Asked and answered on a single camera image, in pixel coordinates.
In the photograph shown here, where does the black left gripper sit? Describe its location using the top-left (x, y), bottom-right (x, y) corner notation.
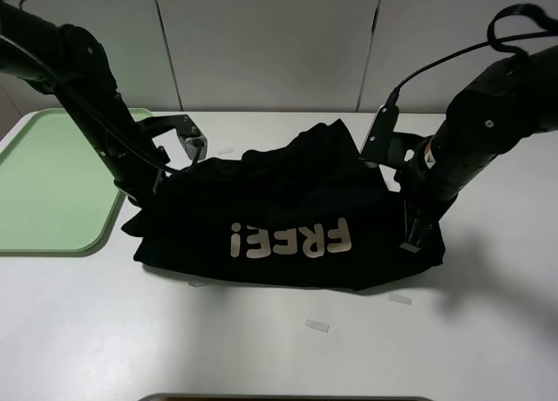
top-left (113, 114), bottom-right (194, 201)

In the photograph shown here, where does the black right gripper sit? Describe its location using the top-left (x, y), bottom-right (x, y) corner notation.
top-left (361, 133), bottom-right (458, 254)

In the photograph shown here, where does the black short sleeve shirt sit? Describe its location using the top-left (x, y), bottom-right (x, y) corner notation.
top-left (123, 120), bottom-right (445, 290)

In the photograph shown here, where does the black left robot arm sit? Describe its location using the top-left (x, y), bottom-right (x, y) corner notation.
top-left (1, 2), bottom-right (207, 206)

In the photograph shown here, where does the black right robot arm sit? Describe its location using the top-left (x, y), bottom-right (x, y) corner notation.
top-left (360, 47), bottom-right (557, 252)

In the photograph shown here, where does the green plastic tray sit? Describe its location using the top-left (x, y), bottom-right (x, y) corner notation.
top-left (0, 108), bottom-right (153, 258)

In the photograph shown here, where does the clear tape front right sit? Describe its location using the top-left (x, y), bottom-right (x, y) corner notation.
top-left (389, 293), bottom-right (412, 305)

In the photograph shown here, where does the clear tape front centre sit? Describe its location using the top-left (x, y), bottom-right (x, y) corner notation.
top-left (305, 319), bottom-right (330, 333)

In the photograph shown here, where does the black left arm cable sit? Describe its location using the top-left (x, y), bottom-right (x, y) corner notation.
top-left (0, 0), bottom-right (206, 175)

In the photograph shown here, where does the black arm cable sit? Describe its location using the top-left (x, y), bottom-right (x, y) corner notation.
top-left (385, 3), bottom-right (558, 110)
top-left (0, 0), bottom-right (206, 175)

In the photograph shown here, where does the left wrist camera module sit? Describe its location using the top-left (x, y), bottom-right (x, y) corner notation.
top-left (177, 128), bottom-right (208, 161)

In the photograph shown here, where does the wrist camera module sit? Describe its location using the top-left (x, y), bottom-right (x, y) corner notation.
top-left (177, 128), bottom-right (208, 161)
top-left (360, 105), bottom-right (399, 161)

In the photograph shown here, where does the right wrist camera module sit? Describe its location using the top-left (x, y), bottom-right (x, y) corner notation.
top-left (360, 105), bottom-right (399, 161)

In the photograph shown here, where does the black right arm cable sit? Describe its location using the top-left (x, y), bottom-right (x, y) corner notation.
top-left (385, 3), bottom-right (558, 110)

